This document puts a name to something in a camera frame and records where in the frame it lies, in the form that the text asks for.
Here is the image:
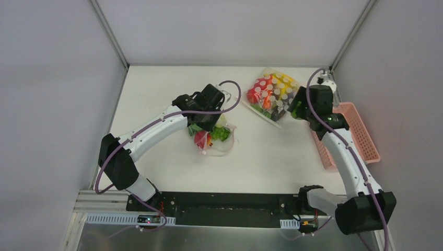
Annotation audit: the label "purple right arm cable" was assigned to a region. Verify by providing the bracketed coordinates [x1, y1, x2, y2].
[306, 67, 390, 251]

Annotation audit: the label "aluminium frame front rail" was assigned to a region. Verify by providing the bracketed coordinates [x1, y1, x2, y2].
[73, 190, 129, 213]

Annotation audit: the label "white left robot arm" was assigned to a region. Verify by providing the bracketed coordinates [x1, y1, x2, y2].
[98, 84, 226, 212]

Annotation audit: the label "clear zip top bag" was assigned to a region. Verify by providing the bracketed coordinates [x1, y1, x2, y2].
[187, 115, 237, 156]

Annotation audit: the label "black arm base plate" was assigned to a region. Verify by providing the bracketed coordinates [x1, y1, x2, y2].
[126, 191, 324, 230]

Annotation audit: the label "aluminium frame corner post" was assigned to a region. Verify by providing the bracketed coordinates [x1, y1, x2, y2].
[88, 0, 130, 72]

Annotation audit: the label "pink plastic basket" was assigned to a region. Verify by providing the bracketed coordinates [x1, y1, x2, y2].
[309, 101, 381, 171]

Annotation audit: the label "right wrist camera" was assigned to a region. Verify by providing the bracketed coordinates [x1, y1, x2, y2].
[317, 70, 339, 102]

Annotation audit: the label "green fake grapes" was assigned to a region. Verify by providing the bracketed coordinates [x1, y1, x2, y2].
[210, 127, 231, 142]

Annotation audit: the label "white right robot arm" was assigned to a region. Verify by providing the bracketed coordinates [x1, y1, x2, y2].
[288, 85, 397, 235]

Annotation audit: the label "red fake pomegranate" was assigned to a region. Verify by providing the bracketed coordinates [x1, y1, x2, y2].
[194, 131, 213, 150]

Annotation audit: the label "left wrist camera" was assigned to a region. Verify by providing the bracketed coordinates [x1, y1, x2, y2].
[216, 85, 232, 103]

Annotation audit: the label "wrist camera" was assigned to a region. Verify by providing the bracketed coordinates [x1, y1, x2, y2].
[216, 85, 232, 103]
[317, 70, 339, 102]

